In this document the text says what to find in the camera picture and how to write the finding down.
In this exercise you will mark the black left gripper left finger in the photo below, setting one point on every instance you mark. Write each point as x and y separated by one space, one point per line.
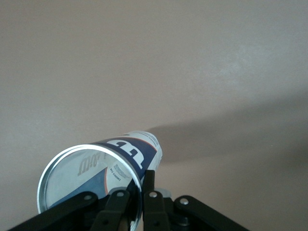
110 211

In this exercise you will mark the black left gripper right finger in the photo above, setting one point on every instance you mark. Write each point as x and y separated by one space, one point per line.
156 214

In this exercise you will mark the white and blue tennis can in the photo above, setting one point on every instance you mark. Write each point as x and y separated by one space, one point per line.
134 151

